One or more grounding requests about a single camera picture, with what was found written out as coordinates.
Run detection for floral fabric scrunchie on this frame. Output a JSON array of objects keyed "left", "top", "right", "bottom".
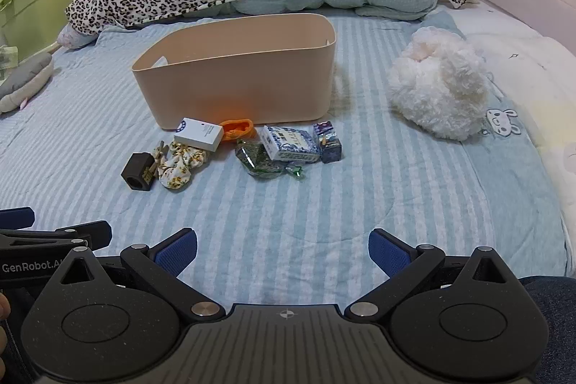
[{"left": 153, "top": 141, "right": 210, "bottom": 190}]

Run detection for clear plastic packet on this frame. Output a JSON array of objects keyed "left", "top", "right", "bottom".
[{"left": 0, "top": 46, "right": 19, "bottom": 70}]

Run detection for beige plastic storage bin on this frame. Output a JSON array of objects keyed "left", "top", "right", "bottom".
[{"left": 131, "top": 13, "right": 338, "bottom": 131}]

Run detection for person's left hand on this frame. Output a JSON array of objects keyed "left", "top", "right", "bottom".
[{"left": 0, "top": 292, "right": 12, "bottom": 372}]

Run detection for dark brown wooden block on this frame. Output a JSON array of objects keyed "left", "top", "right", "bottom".
[{"left": 121, "top": 152, "right": 159, "bottom": 191}]

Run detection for blue striped bed sheet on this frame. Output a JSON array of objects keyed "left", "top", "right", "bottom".
[{"left": 0, "top": 5, "right": 568, "bottom": 322}]

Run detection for orange fabric item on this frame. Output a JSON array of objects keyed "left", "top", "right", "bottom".
[{"left": 219, "top": 118, "right": 256, "bottom": 142}]

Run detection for blue white patterned box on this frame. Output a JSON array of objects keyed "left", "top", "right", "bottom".
[{"left": 261, "top": 125, "right": 321, "bottom": 163}]

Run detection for pale pink pillow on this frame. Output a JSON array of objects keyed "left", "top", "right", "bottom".
[{"left": 57, "top": 23, "right": 98, "bottom": 50}]

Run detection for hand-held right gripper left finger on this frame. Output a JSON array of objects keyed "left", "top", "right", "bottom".
[{"left": 32, "top": 227, "right": 226, "bottom": 325}]

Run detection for white fluffy plush toy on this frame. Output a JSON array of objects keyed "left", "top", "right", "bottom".
[{"left": 388, "top": 26, "right": 490, "bottom": 142}]

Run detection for grey plush toy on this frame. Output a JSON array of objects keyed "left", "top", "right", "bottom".
[{"left": 0, "top": 51, "right": 55, "bottom": 114}]

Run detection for person's blue jeans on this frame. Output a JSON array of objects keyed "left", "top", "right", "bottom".
[{"left": 521, "top": 275, "right": 576, "bottom": 384}]

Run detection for green clear snack packet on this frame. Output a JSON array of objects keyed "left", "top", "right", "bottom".
[{"left": 235, "top": 139, "right": 289, "bottom": 180}]

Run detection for small dark blue box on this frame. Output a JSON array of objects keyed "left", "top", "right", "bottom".
[{"left": 312, "top": 121, "right": 343, "bottom": 164}]

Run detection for white quilt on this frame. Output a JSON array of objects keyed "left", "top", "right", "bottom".
[{"left": 450, "top": 0, "right": 576, "bottom": 228}]

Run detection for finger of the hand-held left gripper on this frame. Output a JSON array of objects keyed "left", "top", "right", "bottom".
[
  {"left": 0, "top": 207, "right": 36, "bottom": 229},
  {"left": 0, "top": 221, "right": 113, "bottom": 250}
]

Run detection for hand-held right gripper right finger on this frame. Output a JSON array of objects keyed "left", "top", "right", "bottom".
[{"left": 344, "top": 227, "right": 538, "bottom": 324}]

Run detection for white card box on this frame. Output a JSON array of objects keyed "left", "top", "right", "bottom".
[{"left": 174, "top": 118, "right": 225, "bottom": 152}]

